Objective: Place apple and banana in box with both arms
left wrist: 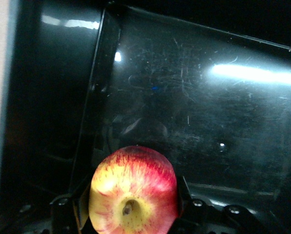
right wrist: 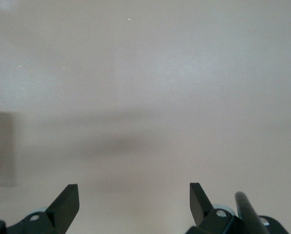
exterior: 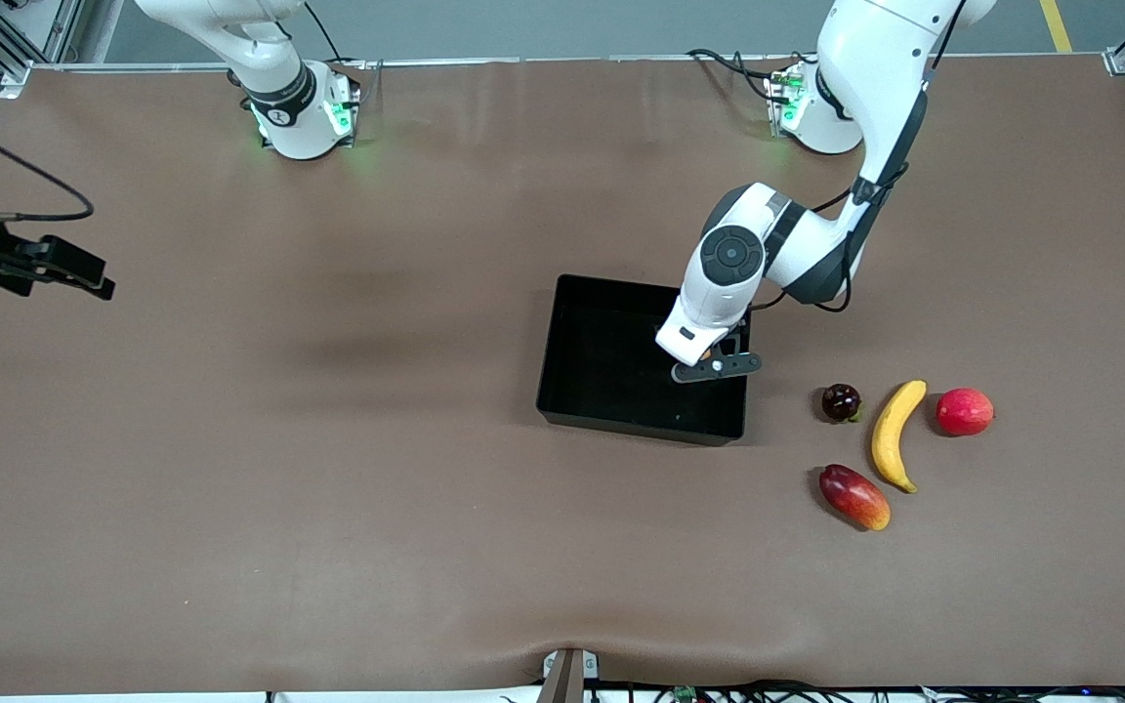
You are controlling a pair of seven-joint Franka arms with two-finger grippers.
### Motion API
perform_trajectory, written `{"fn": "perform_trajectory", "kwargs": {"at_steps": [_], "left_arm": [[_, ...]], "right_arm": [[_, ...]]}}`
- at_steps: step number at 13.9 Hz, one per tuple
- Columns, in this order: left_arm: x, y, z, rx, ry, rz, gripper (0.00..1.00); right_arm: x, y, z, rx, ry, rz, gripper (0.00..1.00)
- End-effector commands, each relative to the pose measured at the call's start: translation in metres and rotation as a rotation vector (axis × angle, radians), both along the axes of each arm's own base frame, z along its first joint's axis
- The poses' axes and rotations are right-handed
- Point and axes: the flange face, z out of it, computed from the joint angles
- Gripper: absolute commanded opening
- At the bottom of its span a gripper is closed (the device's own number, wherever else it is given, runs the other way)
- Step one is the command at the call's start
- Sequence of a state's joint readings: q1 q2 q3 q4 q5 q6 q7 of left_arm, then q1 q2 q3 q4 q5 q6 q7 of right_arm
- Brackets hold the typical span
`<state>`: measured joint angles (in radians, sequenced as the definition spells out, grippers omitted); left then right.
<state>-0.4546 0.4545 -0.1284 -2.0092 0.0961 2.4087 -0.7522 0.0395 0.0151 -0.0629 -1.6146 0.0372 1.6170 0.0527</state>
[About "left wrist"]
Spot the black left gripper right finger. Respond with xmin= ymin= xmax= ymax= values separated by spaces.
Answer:
xmin=169 ymin=175 xmax=222 ymax=234

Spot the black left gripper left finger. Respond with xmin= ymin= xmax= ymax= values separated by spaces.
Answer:
xmin=49 ymin=179 xmax=92 ymax=234

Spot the red yellow apple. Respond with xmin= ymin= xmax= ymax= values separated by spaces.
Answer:
xmin=88 ymin=145 xmax=180 ymax=234

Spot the black plastic box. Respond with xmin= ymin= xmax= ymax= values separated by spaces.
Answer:
xmin=0 ymin=0 xmax=291 ymax=234

